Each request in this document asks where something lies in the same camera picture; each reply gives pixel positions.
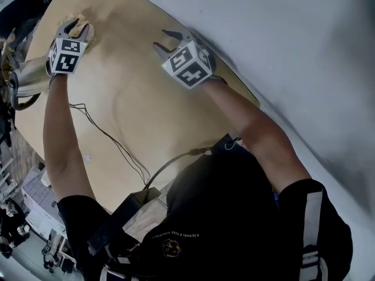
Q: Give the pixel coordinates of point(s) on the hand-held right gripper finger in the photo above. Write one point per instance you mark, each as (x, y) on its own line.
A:
(178, 37)
(163, 54)

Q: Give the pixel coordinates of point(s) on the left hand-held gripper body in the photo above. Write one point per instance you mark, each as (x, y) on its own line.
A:
(67, 57)

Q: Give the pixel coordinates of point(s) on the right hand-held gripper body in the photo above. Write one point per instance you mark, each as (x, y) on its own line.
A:
(187, 66)

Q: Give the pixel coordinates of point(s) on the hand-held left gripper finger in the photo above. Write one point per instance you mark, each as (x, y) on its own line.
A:
(66, 28)
(84, 35)

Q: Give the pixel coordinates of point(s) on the person's right forearm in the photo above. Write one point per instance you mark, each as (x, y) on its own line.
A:
(257, 133)

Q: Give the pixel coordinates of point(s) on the person's left forearm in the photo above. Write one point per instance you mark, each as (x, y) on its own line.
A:
(64, 142)

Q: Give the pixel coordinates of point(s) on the light wooden table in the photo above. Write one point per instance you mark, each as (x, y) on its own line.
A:
(140, 98)

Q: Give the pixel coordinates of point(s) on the person's black shirt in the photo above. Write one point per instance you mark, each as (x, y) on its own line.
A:
(219, 215)

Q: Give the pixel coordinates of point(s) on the table with checked cloth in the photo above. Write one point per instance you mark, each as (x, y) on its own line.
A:
(41, 212)

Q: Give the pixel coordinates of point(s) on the black chest-mounted screen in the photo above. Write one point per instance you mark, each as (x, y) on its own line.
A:
(111, 227)

